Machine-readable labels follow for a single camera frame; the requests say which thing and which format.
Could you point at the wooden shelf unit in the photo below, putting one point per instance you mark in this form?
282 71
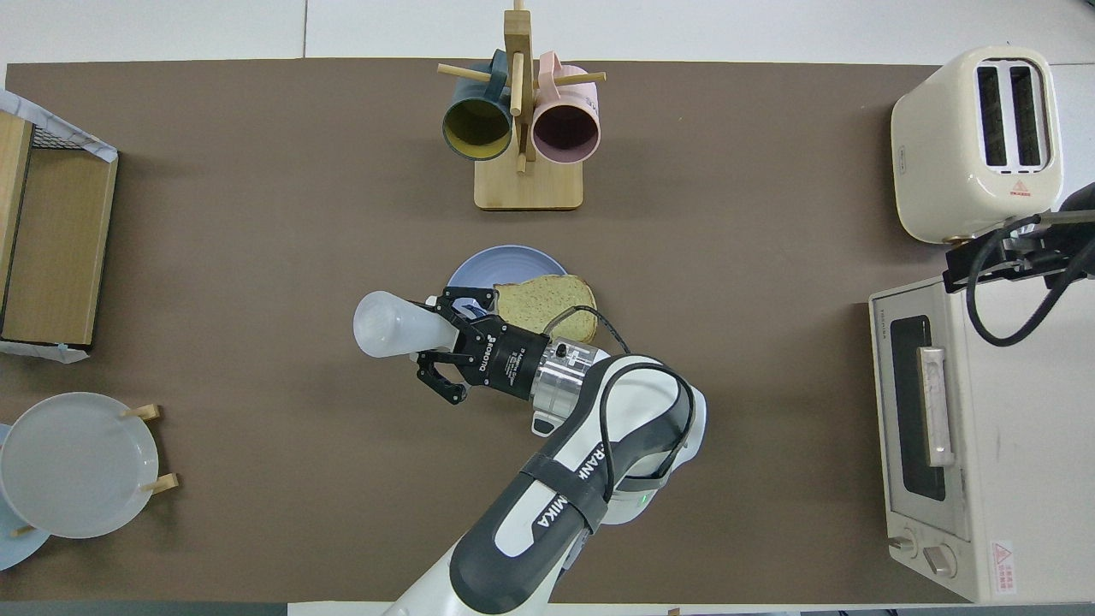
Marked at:
64 205

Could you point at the white toaster oven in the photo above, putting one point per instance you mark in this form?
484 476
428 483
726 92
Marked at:
1026 445

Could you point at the blue dinner plate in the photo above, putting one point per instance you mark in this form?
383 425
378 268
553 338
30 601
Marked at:
505 263

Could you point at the brown table mat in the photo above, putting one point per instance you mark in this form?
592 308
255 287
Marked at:
257 257

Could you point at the wooden mug tree stand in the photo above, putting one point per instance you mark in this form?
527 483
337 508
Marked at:
529 188

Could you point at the grey plate in rack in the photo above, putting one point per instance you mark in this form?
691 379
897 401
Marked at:
77 466

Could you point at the slice of toasted bread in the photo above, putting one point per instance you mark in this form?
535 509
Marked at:
547 304

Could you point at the pink ribbed mug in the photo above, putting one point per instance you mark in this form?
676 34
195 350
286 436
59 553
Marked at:
565 133

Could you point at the dark teal mug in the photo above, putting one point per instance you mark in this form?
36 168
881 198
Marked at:
476 128

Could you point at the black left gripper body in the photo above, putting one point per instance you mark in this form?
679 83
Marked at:
505 359

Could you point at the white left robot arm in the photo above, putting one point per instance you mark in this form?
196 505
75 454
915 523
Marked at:
642 411

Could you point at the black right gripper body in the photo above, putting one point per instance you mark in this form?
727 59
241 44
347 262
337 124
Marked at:
1048 252

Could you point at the cream two-slot toaster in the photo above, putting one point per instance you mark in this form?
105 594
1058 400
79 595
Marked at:
937 145

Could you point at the light blue plate in rack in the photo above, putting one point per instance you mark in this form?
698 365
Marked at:
13 552

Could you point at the translucent squeeze bottle blue cap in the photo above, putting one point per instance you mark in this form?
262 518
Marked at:
393 325

